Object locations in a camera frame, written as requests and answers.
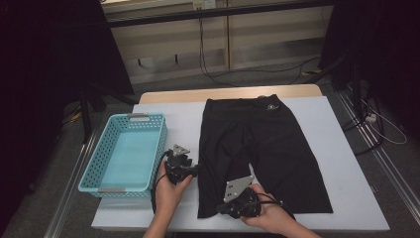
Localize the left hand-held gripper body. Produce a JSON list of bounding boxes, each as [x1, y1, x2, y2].
[[163, 143, 201, 185]]

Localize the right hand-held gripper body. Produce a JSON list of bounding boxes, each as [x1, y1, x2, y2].
[[215, 175, 263, 220]]

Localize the light blue plastic basket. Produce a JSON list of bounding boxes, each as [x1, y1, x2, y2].
[[77, 112, 168, 199]]

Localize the black shorts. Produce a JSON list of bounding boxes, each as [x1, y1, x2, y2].
[[196, 93, 334, 219]]

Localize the person's left hand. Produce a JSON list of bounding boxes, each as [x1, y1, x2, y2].
[[154, 161, 194, 218]]

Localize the person's right hand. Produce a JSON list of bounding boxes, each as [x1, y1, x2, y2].
[[239, 182, 292, 234]]

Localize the black metal stand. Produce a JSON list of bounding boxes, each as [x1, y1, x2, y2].
[[304, 53, 365, 122], [78, 83, 140, 145]]

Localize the beige cabinet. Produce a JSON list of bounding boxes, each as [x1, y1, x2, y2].
[[100, 0, 335, 85]]

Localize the black horizontal bar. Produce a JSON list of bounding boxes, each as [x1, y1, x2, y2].
[[107, 0, 335, 29]]

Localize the black curtain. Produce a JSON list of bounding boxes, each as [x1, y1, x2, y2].
[[318, 0, 420, 137], [0, 0, 135, 226]]

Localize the left hand-held gripper cable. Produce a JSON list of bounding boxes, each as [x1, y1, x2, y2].
[[150, 149, 173, 214]]

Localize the hand-held gripper cable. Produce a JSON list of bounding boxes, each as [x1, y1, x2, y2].
[[150, 149, 173, 214], [256, 192, 297, 221]]

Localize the right hand-held gripper cable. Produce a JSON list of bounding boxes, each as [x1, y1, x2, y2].
[[256, 192, 297, 221]]

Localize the aluminium floor rail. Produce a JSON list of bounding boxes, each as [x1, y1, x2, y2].
[[44, 132, 100, 238], [336, 90, 420, 226]]

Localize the black hanging cable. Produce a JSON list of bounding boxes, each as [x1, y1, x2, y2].
[[197, 16, 321, 88]]

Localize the black floor cable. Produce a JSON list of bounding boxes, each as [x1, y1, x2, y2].
[[341, 95, 385, 157]]

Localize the white wall socket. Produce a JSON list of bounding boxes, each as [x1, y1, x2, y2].
[[192, 0, 217, 10]]

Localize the white cable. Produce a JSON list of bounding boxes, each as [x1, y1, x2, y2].
[[361, 98, 408, 146]]

